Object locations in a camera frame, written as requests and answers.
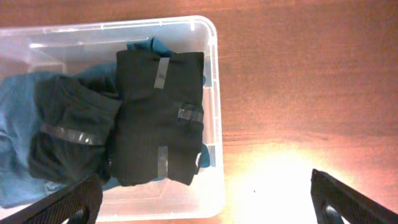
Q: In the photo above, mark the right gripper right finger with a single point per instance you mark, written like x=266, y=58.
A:
x=335, y=202

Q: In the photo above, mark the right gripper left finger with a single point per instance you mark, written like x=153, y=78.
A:
x=76, y=203

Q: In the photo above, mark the dark navy garment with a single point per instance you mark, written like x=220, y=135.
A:
x=76, y=117

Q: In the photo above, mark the black garment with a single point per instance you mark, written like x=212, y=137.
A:
x=158, y=118

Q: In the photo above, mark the dark blue jeans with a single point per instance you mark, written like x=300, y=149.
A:
x=19, y=123

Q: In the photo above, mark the teal blue shirt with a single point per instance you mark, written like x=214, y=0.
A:
x=158, y=46

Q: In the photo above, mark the clear plastic storage bin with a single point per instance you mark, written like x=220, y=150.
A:
x=73, y=48

